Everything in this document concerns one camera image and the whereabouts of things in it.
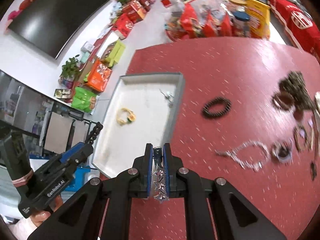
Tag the silver rhinestone hair clip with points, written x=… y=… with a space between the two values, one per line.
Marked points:
x=161 y=176

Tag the white grey-rimmed jewelry tray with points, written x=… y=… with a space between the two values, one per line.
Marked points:
x=136 y=115

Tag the green snack bag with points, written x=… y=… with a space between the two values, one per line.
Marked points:
x=84 y=100

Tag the black television screen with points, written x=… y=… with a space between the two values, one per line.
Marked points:
x=50 y=24

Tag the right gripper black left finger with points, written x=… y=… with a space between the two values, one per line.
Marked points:
x=100 y=209

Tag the small black hair claw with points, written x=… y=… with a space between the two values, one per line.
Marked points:
x=313 y=169

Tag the green potted plant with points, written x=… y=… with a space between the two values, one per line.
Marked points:
x=71 y=68

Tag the small silver earring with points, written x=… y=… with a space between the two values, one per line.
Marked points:
x=168 y=97

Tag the left hand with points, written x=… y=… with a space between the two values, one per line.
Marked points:
x=40 y=216

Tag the orange gift box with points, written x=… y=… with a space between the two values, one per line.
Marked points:
x=99 y=76

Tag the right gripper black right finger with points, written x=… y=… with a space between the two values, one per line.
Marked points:
x=214 y=209

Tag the yellow box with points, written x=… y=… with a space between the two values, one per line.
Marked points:
x=259 y=19

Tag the jar with dark blue lid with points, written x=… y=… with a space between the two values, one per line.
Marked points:
x=241 y=24

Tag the lime green box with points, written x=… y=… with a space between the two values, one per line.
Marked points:
x=113 y=53

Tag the leopard print scrunchie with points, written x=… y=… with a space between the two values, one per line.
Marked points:
x=294 y=84

